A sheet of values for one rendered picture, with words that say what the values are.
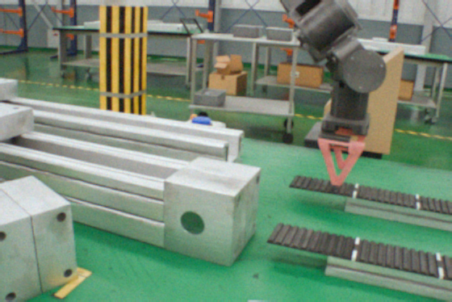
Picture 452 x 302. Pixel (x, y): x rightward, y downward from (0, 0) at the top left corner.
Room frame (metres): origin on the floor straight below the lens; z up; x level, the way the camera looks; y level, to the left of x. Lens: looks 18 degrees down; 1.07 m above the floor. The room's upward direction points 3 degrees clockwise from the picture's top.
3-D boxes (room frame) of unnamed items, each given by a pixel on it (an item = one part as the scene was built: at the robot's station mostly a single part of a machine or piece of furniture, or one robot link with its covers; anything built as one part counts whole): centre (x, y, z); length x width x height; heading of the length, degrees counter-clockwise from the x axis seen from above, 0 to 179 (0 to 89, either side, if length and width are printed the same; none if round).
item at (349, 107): (0.63, -0.17, 0.95); 0.10 x 0.07 x 0.07; 160
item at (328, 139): (0.61, -0.16, 0.88); 0.07 x 0.07 x 0.09; 70
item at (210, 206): (0.51, 0.02, 0.83); 0.12 x 0.09 x 0.10; 161
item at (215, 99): (3.83, -0.01, 0.50); 1.03 x 0.55 x 1.01; 83
